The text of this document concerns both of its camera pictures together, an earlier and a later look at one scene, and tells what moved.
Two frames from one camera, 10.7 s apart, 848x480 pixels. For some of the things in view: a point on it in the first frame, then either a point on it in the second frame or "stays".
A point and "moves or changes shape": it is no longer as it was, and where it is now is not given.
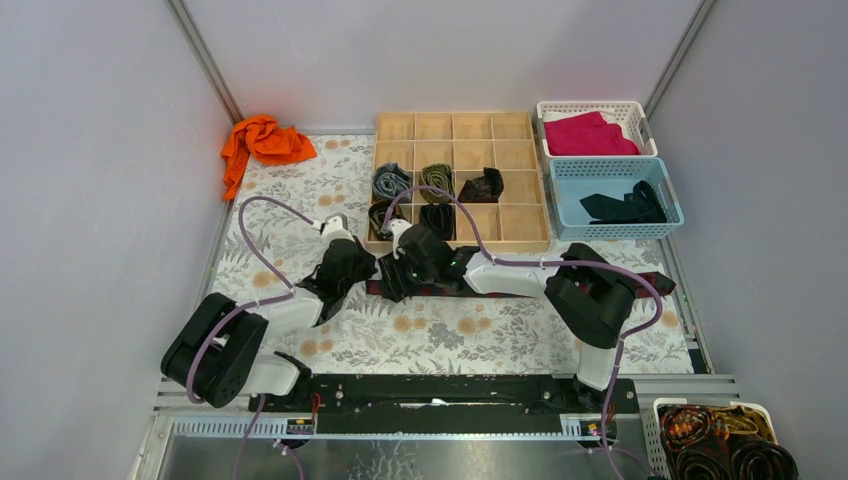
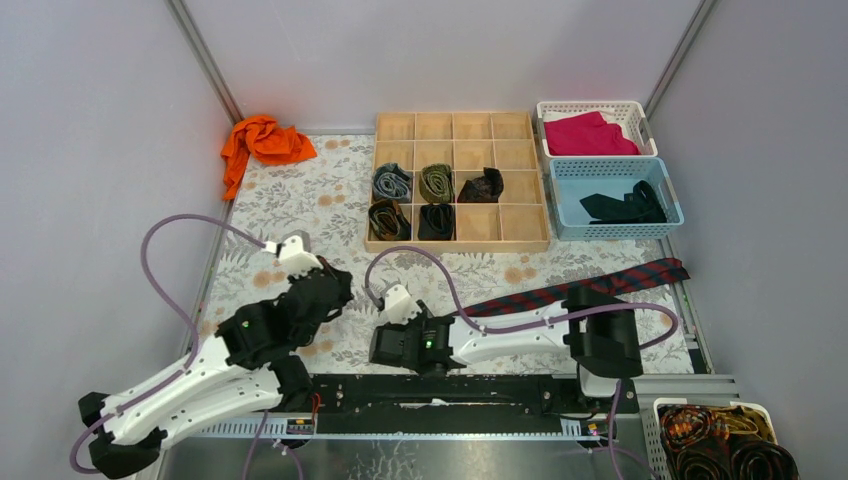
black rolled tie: [439, 217] stays
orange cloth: [267, 141] stays
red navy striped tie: [386, 289] moves or changes shape
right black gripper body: [408, 273] -> [415, 323]
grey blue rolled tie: [389, 181] stays
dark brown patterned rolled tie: [485, 189] stays
